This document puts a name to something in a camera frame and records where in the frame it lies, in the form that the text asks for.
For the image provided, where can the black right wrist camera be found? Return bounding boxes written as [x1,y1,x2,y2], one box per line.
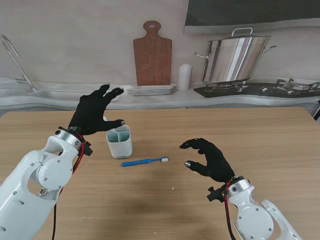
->
[206,186,227,203]

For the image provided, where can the stack of white plates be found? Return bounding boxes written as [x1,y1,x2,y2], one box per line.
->
[124,84,178,96]

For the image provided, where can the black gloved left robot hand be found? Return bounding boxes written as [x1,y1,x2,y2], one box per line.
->
[67,84,126,137]

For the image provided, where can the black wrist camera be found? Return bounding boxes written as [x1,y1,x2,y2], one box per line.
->
[81,141,94,157]
[206,186,227,203]

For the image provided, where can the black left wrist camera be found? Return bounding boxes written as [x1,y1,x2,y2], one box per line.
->
[81,141,94,157]

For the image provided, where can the large stainless steel pot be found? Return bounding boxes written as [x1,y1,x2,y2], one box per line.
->
[194,27,277,85]

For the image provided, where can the black gas stove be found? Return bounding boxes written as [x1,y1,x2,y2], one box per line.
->
[193,78,320,99]

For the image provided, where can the chrome kitchen faucet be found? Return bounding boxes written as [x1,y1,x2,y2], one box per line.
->
[0,34,39,93]

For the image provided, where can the silver toothpaste tube white cap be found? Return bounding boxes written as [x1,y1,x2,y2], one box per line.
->
[103,116,118,134]

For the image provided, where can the red black left arm cable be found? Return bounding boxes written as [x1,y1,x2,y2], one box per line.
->
[51,133,87,240]

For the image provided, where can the brown wooden cutting board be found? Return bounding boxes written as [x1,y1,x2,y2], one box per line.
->
[132,20,173,87]

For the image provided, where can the stainless steel sink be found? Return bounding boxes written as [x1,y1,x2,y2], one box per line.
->
[32,83,125,103]

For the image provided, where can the red black arm cable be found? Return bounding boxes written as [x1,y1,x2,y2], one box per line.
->
[224,179,236,240]
[51,133,87,240]

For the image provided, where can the white cylindrical canister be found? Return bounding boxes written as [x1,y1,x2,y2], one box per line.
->
[177,63,193,91]

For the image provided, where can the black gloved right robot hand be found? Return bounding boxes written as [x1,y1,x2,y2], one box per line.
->
[178,137,236,184]

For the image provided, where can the white toothbrush holder cup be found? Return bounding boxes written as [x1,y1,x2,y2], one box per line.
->
[106,125,133,160]

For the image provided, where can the red black right arm cable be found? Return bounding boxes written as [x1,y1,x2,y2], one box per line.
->
[224,179,236,240]

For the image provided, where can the dark range hood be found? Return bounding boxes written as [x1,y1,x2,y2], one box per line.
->
[183,0,320,35]

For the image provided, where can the blue toothbrush white bristles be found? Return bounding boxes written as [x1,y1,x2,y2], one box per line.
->
[121,156,169,168]

